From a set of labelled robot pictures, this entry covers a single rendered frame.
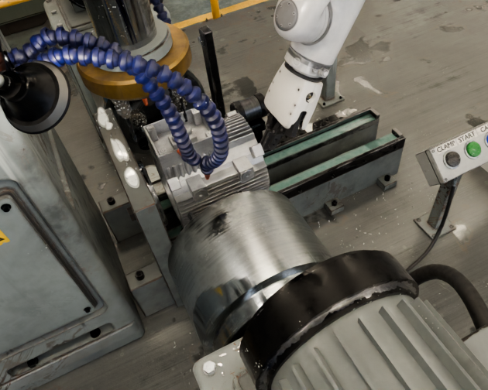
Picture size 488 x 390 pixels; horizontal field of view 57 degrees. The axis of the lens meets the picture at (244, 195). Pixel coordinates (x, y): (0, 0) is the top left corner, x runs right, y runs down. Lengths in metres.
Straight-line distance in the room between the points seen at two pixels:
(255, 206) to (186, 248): 0.13
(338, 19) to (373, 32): 1.03
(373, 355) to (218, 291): 0.32
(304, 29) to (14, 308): 0.63
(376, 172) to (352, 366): 0.86
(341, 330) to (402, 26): 1.56
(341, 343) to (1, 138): 0.44
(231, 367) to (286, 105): 0.48
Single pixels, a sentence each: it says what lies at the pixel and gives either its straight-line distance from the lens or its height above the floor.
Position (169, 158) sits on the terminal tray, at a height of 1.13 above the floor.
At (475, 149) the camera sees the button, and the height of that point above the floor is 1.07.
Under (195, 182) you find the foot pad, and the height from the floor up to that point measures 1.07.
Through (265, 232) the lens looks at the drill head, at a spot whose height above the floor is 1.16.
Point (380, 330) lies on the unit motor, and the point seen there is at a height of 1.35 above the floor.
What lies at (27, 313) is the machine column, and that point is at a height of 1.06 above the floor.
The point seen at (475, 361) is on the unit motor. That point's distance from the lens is 0.44.
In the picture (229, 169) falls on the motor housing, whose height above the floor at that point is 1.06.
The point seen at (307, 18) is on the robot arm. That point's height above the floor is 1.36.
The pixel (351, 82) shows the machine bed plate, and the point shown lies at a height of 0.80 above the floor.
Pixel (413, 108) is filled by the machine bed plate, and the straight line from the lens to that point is 1.47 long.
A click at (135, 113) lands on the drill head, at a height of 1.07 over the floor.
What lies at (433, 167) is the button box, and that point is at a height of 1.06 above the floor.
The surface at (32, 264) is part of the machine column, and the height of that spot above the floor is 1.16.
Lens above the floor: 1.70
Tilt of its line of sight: 49 degrees down
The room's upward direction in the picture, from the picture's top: 9 degrees counter-clockwise
